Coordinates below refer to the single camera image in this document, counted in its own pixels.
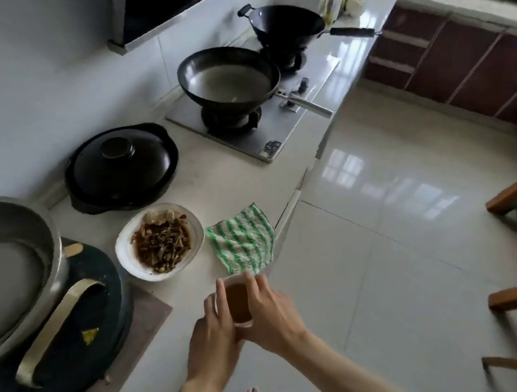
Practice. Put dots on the black clay pot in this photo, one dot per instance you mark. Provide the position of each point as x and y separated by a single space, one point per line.
81 198

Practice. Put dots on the person's right hand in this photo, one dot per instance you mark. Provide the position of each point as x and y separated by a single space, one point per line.
272 319

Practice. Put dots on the green striped dish cloth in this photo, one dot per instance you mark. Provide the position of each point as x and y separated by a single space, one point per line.
241 238

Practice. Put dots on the person's left hand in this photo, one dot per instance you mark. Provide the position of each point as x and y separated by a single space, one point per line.
209 345

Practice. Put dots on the cooked brown food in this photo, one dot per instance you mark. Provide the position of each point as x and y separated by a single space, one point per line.
163 244

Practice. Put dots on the glass cup of brown liquid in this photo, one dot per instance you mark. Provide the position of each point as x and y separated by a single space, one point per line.
238 303

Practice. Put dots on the black pot lid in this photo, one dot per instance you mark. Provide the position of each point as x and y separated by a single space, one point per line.
121 167

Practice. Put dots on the steel gas stove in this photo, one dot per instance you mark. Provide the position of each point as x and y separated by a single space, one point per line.
267 132

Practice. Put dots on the person's right forearm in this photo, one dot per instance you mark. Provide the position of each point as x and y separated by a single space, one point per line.
343 376

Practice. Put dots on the person's left fingers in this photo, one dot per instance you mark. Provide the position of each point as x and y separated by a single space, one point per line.
212 300

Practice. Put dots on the brown counter mat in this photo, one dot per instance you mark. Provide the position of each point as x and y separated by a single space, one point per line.
128 333

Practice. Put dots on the person's right fingers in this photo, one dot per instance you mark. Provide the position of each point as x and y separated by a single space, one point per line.
252 290

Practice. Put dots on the dark red kitchen cabinets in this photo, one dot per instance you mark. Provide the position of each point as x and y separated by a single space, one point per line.
468 64

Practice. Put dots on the white plate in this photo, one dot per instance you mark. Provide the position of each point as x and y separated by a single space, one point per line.
127 254

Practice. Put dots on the dark round cooker with tape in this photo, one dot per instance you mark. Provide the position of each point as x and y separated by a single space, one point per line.
81 346

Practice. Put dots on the large steel basin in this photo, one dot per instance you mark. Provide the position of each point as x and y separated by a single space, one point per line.
0 276

